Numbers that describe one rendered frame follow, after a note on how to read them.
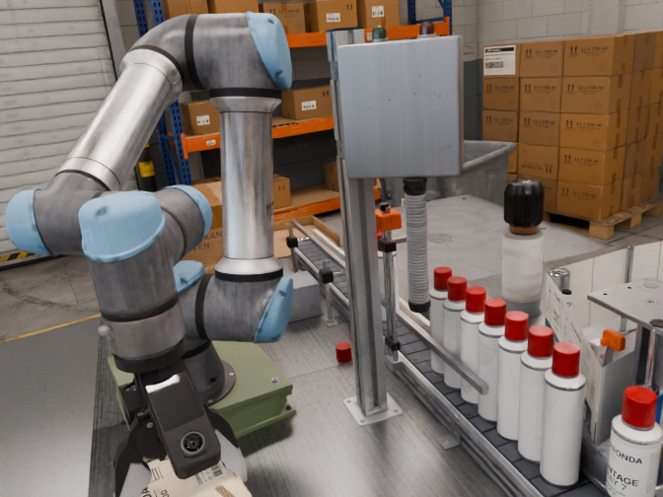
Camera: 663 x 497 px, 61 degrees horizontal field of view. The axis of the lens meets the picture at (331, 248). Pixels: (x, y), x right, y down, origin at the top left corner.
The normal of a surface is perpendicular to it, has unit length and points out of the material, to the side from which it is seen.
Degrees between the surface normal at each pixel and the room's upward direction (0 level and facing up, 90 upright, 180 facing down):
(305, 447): 0
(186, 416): 32
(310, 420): 0
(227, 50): 83
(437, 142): 90
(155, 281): 89
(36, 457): 0
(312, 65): 90
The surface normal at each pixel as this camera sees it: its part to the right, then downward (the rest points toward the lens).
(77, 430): -0.08, -0.94
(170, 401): 0.14, -0.66
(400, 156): -0.25, 0.34
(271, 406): 0.50, 0.25
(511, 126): -0.81, 0.26
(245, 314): -0.08, 0.13
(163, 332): 0.66, 0.18
